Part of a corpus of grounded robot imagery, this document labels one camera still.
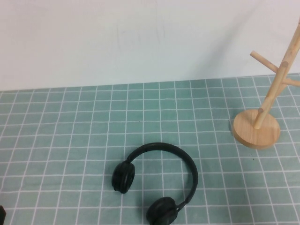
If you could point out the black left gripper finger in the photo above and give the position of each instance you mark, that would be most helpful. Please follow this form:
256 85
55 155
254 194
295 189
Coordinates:
2 215

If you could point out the black over-ear headphones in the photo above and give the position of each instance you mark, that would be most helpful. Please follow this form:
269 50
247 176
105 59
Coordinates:
124 176

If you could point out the wooden peg headphone stand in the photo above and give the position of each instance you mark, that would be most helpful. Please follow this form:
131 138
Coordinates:
248 131

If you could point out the green white-grid tablecloth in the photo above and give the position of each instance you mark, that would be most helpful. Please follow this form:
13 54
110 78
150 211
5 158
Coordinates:
70 140

